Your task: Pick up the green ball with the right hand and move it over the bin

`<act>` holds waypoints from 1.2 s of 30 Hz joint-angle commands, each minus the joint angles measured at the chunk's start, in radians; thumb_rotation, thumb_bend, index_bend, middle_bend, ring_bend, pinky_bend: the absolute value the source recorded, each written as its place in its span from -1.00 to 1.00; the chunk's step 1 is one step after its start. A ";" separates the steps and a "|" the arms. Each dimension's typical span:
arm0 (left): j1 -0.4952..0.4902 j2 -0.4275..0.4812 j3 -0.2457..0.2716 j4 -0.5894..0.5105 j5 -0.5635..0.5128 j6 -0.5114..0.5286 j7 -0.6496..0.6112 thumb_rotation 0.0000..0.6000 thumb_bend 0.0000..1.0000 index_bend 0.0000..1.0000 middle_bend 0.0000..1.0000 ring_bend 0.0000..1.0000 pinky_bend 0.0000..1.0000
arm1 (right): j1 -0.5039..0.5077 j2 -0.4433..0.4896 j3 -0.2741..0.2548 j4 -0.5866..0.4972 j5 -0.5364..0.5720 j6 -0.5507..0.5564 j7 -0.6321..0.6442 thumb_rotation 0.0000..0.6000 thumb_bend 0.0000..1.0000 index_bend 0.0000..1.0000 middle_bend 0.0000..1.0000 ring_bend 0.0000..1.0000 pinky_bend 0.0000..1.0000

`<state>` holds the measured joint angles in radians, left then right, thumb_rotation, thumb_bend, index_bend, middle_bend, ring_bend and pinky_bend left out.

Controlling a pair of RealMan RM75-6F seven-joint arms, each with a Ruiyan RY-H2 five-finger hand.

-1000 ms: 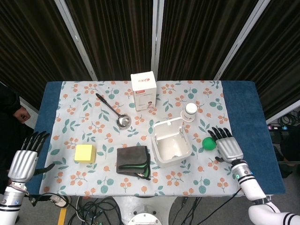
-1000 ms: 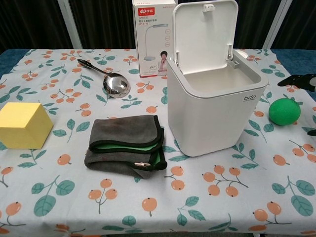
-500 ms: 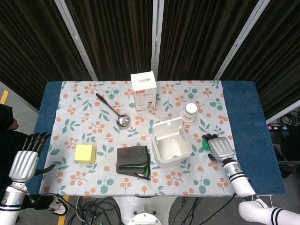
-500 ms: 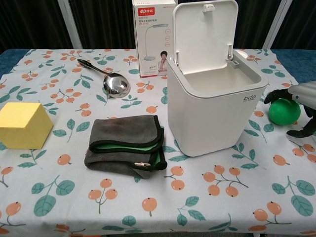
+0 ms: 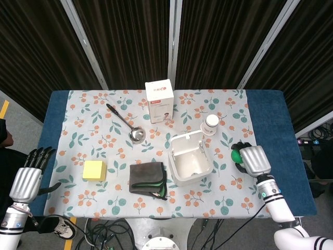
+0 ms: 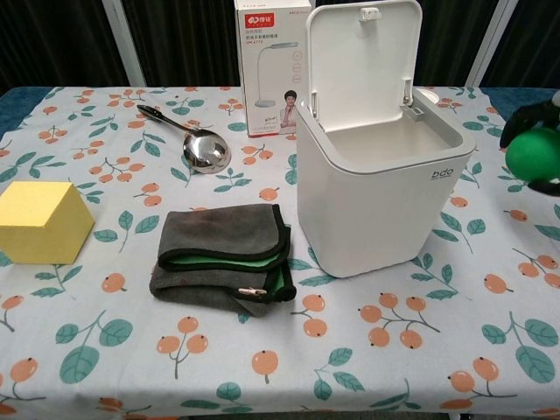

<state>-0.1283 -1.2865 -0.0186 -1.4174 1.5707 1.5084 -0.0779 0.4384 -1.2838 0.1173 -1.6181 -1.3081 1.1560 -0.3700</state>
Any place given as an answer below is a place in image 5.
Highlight white carton box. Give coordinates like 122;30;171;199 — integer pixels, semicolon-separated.
145;79;174;124

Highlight green ball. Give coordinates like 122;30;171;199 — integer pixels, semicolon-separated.
231;149;243;164

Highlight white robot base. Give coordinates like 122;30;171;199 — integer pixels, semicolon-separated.
124;217;198;250

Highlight black floor cables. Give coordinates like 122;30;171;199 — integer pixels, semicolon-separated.
75;217;149;250

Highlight white plastic basket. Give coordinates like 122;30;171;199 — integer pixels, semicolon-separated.
168;130;212;188

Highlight blue table cover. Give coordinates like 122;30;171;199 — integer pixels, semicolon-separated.
30;90;317;217

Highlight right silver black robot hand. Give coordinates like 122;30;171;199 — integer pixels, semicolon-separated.
231;142;272;179

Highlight folded grey green cloth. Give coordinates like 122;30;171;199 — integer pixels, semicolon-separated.
129;161;168;201

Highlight power strip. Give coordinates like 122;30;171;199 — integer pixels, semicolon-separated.
296;137;333;146

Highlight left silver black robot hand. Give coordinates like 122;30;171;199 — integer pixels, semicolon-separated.
9;146;62;204

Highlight black white sneaker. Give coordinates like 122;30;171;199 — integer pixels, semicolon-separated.
53;216;78;240

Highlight white cylindrical bottle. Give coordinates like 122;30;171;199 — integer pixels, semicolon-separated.
200;115;220;136

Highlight steel ladle black handle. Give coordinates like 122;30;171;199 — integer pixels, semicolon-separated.
106;103;146;144

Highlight floral tablecloth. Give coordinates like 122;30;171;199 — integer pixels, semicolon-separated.
43;89;272;219

